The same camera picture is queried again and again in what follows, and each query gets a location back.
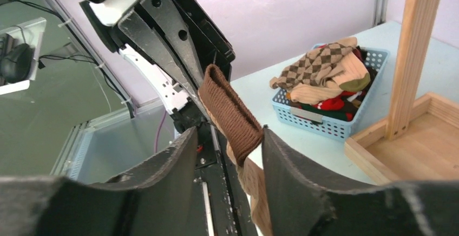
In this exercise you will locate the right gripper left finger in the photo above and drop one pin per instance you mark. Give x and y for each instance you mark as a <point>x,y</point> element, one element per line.
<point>152,198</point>

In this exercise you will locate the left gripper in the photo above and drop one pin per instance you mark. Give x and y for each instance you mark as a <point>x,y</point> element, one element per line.
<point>172,42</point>

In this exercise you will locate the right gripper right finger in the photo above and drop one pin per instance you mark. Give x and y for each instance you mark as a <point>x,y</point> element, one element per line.
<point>306,198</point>

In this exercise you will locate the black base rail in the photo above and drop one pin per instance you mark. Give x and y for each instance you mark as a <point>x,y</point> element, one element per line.
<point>219,205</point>

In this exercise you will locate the plain brown sock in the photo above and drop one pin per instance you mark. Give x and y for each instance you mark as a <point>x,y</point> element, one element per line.
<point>243,134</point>

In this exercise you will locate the black computer mouse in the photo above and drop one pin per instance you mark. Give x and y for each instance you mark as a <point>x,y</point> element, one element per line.
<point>16,65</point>

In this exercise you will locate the brown argyle sock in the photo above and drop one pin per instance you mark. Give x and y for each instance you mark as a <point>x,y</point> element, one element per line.
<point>317,66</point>

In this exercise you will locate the wooden hanger rack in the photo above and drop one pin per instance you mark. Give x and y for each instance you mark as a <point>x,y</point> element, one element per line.
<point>418,140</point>

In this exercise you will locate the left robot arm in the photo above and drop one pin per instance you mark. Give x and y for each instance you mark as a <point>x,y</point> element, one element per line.
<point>171,43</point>

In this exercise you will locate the blue plastic basket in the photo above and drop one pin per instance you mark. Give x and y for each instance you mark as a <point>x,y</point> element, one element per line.
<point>334,124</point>

